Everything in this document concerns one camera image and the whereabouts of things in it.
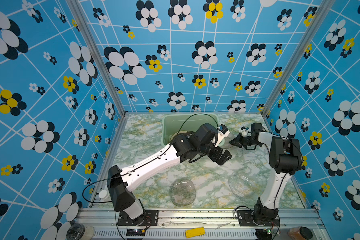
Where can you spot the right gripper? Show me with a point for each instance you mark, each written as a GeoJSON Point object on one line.
{"type": "Point", "coordinates": [238, 141]}

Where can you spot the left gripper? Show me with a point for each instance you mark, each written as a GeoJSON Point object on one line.
{"type": "Point", "coordinates": [224, 157]}

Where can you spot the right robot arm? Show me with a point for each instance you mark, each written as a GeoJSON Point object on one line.
{"type": "Point", "coordinates": [285, 159]}

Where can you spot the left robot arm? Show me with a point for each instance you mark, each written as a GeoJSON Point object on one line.
{"type": "Point", "coordinates": [189, 146]}

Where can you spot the mint green plastic bin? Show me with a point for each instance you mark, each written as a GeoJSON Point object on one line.
{"type": "Point", "coordinates": [173, 123]}

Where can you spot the clear glass plate back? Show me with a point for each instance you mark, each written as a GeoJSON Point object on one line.
{"type": "Point", "coordinates": [227, 145]}

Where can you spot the clear glass plate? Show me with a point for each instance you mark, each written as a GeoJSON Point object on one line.
{"type": "Point", "coordinates": [227, 145]}
{"type": "Point", "coordinates": [242, 186]}
{"type": "Point", "coordinates": [182, 192]}

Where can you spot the clear glass plate right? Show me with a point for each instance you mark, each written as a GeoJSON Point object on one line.
{"type": "Point", "coordinates": [242, 186]}

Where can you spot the clear glass plate front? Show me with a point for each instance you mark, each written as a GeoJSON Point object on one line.
{"type": "Point", "coordinates": [182, 192]}

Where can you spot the yellow plastic block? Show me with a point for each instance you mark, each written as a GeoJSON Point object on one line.
{"type": "Point", "coordinates": [197, 232]}

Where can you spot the brown jar black lid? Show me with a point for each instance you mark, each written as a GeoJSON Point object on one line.
{"type": "Point", "coordinates": [300, 233]}

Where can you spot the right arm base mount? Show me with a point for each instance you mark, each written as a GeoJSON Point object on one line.
{"type": "Point", "coordinates": [247, 218]}

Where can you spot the aluminium front rail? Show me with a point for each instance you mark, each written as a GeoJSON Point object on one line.
{"type": "Point", "coordinates": [219, 224]}

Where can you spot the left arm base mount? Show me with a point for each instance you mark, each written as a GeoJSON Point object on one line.
{"type": "Point", "coordinates": [149, 218]}

